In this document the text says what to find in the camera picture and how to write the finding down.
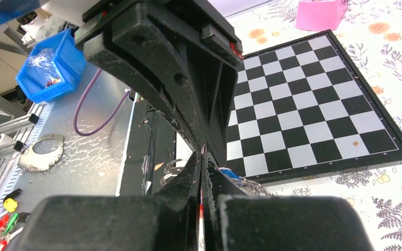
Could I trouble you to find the coloured key tags bunch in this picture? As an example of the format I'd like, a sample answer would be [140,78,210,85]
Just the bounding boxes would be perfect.
[0,188,31,250]

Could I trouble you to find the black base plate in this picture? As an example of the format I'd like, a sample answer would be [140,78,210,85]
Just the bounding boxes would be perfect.
[116,94,193,196]

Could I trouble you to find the pink metronome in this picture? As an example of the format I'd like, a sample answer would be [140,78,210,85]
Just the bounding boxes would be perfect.
[295,0,348,31]

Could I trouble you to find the blue storage bin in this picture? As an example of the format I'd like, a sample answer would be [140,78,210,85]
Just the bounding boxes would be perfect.
[15,29,86,103]

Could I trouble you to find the black white chessboard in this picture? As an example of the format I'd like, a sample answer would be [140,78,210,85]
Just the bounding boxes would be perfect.
[226,30,402,183]

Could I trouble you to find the blue key tag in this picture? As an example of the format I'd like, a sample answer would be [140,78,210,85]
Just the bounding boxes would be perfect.
[219,167,241,180]

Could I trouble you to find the floral table mat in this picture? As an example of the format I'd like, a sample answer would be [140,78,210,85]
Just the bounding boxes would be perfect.
[227,1,402,250]

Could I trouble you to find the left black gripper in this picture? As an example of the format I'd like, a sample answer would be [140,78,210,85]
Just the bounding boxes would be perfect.
[75,1,243,163]

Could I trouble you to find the spare silver keyring plate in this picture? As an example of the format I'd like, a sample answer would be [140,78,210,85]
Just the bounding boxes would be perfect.
[17,133,65,172]

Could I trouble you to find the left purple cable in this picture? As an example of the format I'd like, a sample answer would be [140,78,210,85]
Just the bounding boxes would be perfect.
[73,67,132,138]

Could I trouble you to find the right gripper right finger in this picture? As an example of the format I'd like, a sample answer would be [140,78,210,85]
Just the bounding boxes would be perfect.
[202,152,247,208]

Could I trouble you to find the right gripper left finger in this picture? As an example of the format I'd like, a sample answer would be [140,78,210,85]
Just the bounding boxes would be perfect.
[153,152,201,212]

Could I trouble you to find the keyring with red fob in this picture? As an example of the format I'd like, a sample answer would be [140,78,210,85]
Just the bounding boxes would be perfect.
[159,157,274,222]

